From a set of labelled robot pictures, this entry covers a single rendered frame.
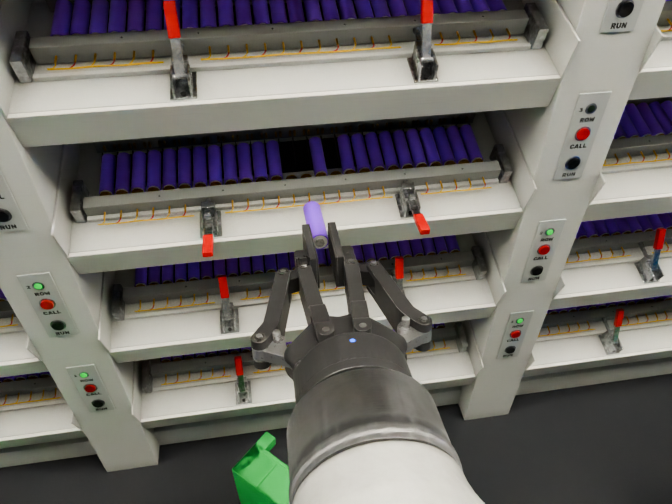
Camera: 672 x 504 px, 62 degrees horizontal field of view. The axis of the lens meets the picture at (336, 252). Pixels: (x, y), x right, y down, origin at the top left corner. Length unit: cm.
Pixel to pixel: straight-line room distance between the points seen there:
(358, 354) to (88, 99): 44
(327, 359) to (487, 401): 85
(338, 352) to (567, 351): 86
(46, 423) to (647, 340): 111
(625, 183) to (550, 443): 56
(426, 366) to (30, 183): 72
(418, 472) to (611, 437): 104
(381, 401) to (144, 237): 52
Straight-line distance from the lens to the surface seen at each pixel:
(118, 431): 108
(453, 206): 79
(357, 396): 30
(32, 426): 112
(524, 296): 95
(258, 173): 77
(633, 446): 129
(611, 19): 71
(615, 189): 89
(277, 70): 66
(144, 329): 91
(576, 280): 101
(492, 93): 69
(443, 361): 108
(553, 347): 116
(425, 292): 92
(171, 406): 105
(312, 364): 34
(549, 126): 75
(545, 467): 120
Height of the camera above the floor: 101
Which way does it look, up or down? 42 degrees down
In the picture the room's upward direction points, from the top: straight up
